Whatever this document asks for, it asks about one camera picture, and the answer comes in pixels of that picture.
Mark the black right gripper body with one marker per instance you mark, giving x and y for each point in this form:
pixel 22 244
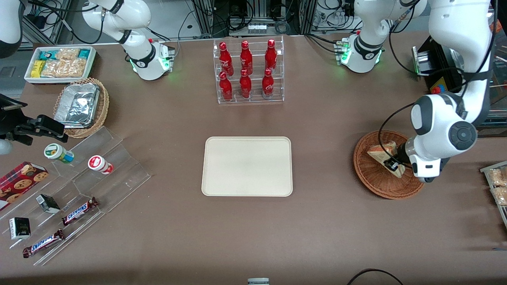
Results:
pixel 8 123

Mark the triangular sandwich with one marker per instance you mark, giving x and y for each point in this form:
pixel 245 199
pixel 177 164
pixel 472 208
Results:
pixel 378 153

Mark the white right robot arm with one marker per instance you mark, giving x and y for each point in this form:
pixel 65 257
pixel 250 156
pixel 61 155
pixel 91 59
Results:
pixel 138 59

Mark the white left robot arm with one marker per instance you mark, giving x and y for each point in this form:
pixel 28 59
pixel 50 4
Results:
pixel 455 23

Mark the brown round wicker basket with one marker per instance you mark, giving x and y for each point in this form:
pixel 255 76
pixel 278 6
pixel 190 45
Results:
pixel 372 180

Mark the tan oval wicker basket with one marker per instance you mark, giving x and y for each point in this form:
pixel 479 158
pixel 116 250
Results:
pixel 103 107

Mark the grey tray with snacks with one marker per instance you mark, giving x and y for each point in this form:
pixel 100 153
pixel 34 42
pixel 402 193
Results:
pixel 504 215

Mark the black machine with steel tray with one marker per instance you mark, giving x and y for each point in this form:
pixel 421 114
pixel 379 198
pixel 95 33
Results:
pixel 425 59

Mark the beige plastic tray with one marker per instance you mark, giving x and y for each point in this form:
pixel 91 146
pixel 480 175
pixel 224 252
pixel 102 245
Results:
pixel 245 166

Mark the green lidded yogurt cup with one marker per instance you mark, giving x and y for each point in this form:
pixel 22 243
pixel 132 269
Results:
pixel 57 152

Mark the aluminium foil container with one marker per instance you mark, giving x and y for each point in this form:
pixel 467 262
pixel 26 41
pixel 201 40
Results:
pixel 77 106

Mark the white rectangular snack bin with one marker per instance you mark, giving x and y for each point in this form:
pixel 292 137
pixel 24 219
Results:
pixel 29 77

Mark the red cookie box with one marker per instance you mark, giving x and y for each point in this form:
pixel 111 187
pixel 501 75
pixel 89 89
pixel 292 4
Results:
pixel 20 184

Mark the yellow snack packet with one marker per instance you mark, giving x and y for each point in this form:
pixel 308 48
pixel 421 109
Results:
pixel 37 69

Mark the red lidded yogurt cup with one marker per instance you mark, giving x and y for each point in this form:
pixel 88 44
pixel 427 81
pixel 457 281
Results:
pixel 99 164

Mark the large clear rice cracker bag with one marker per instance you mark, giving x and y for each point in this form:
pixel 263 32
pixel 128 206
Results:
pixel 63 68

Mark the teal snack packet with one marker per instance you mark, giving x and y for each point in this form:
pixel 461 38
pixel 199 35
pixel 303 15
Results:
pixel 84 53
pixel 48 54

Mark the small clear rice cracker bag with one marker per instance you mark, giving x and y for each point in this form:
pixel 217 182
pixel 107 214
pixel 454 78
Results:
pixel 67 53

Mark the clear acrylic tiered stand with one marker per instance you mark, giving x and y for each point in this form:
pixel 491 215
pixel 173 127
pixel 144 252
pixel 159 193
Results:
pixel 119 174

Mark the brown Snickers bar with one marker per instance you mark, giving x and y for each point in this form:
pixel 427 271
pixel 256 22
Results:
pixel 79 211
pixel 43 243

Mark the small black white box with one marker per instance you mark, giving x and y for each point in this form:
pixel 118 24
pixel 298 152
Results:
pixel 20 228

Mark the red cola bottle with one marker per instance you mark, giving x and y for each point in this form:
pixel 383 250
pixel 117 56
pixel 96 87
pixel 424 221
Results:
pixel 225 59
pixel 268 85
pixel 246 58
pixel 225 89
pixel 271 57
pixel 245 87

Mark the clear acrylic bottle rack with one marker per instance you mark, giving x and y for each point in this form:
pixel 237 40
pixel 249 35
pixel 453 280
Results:
pixel 255 99

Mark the small grey device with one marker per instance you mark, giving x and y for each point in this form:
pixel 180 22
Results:
pixel 258 281

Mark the white power strip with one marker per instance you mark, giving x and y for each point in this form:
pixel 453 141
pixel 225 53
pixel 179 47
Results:
pixel 257 28

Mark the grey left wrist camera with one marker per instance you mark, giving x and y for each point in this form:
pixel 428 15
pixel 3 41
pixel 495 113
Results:
pixel 427 179

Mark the aluminium frame rack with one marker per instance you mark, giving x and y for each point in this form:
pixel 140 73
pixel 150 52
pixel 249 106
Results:
pixel 253 8

